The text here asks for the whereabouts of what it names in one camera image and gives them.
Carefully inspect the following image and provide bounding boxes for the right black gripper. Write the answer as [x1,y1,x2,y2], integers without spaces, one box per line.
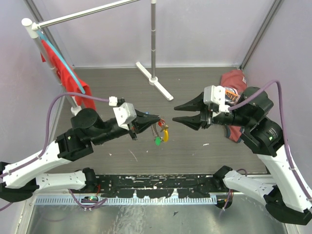
[171,89,251,129]

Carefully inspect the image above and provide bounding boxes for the large keyring with yellow handle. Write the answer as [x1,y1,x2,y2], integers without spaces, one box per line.
[151,118,169,146]

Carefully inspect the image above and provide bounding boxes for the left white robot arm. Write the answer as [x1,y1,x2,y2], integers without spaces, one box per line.
[0,108,160,203]

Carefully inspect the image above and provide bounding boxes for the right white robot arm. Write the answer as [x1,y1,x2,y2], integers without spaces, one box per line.
[174,85,312,225]

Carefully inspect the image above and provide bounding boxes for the folded maroon t-shirt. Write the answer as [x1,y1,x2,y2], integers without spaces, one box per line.
[220,70,248,143]

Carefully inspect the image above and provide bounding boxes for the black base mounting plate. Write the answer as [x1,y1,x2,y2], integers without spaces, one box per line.
[73,174,229,198]

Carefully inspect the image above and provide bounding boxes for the red shirt on hanger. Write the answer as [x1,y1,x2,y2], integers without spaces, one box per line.
[41,40,96,110]

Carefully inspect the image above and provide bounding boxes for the blue clothes hanger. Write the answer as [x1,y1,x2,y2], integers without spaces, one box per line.
[36,30,86,94]

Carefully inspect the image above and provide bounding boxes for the metal clothes rack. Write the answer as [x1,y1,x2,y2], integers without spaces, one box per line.
[21,0,174,117]

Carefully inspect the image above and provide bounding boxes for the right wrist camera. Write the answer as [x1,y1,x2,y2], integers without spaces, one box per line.
[203,85,229,113]

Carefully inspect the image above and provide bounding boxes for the slotted cable duct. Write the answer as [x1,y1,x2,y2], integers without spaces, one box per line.
[34,194,217,205]

